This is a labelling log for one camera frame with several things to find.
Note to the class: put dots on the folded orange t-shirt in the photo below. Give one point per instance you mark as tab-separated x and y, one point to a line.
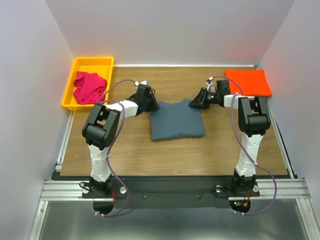
252	82

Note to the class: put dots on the yellow plastic bin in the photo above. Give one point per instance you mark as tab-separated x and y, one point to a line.
101	65

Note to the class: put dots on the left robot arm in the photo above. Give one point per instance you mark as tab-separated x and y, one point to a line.
102	128

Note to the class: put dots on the magenta t-shirt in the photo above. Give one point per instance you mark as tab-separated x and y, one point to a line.
89	87

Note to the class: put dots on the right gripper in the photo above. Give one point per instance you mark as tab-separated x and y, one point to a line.
202	97

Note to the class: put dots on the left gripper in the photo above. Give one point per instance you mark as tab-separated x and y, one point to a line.
152	101

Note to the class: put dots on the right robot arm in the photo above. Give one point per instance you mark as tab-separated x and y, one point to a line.
253	122

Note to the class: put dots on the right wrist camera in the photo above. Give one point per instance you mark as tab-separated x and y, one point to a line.
211	87

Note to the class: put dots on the grey-blue t-shirt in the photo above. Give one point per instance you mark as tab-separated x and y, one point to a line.
176	120

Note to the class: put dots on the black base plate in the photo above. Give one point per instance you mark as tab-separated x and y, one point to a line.
167	192

